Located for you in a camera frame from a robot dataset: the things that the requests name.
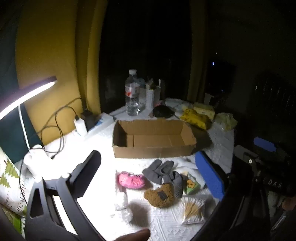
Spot white folded cloth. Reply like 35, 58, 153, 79
165, 98, 193, 114

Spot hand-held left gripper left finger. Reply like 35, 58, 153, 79
24, 150, 102, 241

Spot white charger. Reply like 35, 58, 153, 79
73, 117, 88, 136

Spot person's left hand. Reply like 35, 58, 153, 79
113, 228, 151, 241

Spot clear plastic water bottle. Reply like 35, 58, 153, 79
125, 69, 141, 116

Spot pink plush toy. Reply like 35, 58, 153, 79
116, 171, 146, 189

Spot blue plastic bag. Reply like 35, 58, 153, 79
135, 77, 147, 90

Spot white towel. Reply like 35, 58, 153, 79
171, 159, 206, 189

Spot tree print pillow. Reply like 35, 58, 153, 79
0, 148, 30, 214

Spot black charging cable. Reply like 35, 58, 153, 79
37, 97, 84, 159

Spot dark grey glove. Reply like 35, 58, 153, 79
142, 159, 174, 184
170, 171, 185, 198

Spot white power strip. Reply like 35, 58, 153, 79
84, 113, 115, 137

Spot cotton swab packet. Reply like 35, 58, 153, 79
180, 196, 206, 225

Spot white desk lamp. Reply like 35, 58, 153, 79
0, 75, 57, 178

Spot yellow printed packet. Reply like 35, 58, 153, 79
180, 108, 212, 130

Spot black power adapter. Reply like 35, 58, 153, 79
80, 111, 96, 130

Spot dark teal cushion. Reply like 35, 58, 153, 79
0, 102, 44, 163

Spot yellow curtain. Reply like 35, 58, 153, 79
15, 0, 108, 146
187, 0, 210, 102

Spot yellow tissue box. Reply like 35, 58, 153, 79
193, 102, 215, 118

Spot brown plush bear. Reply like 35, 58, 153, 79
143, 183, 176, 208

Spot green cartoon tissue packet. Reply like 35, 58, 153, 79
183, 173, 201, 195

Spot white woven plastic basket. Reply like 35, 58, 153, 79
145, 86, 161, 109

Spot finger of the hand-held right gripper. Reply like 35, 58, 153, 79
233, 146, 264, 176
253, 137, 292, 158

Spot light green plastic bag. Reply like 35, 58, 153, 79
214, 112, 237, 131

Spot black cap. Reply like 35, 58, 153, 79
153, 105, 175, 118

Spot person's right hand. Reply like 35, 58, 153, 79
281, 197, 296, 212

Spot brown cardboard box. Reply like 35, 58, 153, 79
112, 119, 197, 159

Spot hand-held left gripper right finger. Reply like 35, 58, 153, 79
192, 151, 271, 241

